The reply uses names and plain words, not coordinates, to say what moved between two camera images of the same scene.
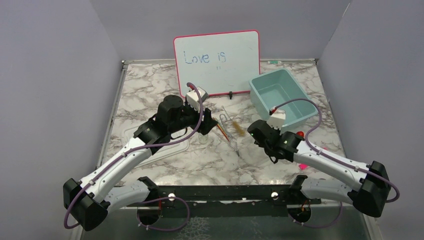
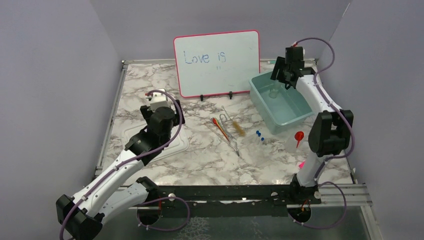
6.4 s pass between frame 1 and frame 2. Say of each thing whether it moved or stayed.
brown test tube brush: stayed
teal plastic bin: stayed
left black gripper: moved
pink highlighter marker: stayed
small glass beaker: moved
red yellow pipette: stayed
